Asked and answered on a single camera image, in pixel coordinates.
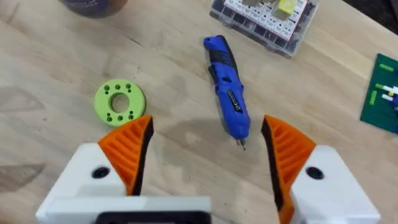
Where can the dark round tub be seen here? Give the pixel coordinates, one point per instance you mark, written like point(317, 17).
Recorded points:
point(93, 6)

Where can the blue electric screwdriver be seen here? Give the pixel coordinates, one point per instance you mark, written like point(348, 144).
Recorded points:
point(228, 90)

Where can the green board with blocks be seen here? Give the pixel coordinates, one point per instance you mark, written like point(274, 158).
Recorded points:
point(381, 93)

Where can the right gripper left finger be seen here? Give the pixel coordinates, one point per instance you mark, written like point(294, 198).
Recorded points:
point(102, 169)

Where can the green disc with holes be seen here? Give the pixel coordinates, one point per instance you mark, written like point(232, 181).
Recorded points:
point(120, 102)

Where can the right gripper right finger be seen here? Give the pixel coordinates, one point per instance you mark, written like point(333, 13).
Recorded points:
point(314, 174)

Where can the clear plastic parts box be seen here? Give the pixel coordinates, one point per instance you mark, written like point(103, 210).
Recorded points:
point(267, 21)

